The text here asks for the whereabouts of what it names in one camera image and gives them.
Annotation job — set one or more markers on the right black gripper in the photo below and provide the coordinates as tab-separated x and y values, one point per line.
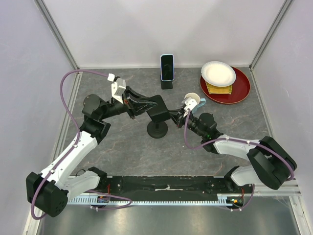
178	116

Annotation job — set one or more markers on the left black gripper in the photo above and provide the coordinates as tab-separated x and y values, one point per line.
134	108

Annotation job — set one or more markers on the black folding phone stand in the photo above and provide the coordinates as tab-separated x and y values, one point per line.
166	82

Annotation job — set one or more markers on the phone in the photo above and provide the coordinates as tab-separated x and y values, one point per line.
167	67

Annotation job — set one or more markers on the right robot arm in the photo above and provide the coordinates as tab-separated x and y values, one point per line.
270	164

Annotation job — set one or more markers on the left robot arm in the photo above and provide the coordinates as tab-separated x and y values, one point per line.
51	189

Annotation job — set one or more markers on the light blue mug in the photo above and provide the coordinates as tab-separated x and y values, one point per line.
200	101

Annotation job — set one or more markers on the yellow sponge cloth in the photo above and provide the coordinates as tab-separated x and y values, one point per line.
218	90

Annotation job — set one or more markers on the white paper plate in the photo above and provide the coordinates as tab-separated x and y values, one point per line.
218	74

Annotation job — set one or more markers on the red round tray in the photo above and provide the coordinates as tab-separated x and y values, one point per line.
240	90

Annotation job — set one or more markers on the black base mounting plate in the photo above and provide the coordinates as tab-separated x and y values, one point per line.
170	187

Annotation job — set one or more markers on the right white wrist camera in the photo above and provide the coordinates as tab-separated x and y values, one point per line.
189	104

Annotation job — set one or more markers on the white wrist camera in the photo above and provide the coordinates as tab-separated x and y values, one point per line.
118	87
189	104

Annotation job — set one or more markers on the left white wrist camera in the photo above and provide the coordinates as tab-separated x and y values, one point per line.
118	87

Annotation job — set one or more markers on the grey cable duct rail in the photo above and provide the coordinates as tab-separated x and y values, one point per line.
91	199

